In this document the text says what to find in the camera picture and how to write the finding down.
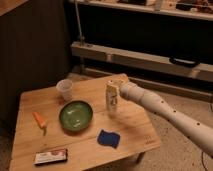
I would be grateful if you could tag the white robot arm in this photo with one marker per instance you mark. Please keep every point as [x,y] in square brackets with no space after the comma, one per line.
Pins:
[199,133]

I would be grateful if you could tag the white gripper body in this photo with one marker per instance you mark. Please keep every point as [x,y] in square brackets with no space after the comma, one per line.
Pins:
[131,92]

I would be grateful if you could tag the blue sponge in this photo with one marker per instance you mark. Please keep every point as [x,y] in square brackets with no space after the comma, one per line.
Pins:
[111,139]

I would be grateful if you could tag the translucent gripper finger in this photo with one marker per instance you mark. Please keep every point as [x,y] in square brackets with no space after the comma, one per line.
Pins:
[118,82]

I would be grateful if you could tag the orange carrot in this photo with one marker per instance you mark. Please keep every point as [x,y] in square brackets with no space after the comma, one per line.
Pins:
[40,121]

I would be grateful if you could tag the flat snack box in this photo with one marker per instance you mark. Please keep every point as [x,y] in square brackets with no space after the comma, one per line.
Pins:
[47,157]

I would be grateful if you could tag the wooden table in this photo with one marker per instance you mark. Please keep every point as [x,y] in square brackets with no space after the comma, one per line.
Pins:
[90,137]

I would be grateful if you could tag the grey metal beam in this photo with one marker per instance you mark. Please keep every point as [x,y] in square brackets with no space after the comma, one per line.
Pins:
[139,60]

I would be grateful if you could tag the green ceramic bowl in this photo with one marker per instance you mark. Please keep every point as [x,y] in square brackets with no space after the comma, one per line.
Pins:
[76,116]

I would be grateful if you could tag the cluttered shelf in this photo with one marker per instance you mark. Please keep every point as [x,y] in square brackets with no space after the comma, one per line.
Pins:
[155,7]

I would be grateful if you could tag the metal pole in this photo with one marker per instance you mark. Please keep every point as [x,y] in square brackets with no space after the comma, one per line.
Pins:
[81,37]

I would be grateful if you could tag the clear plastic cup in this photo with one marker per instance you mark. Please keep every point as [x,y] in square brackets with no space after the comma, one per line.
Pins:
[64,87]

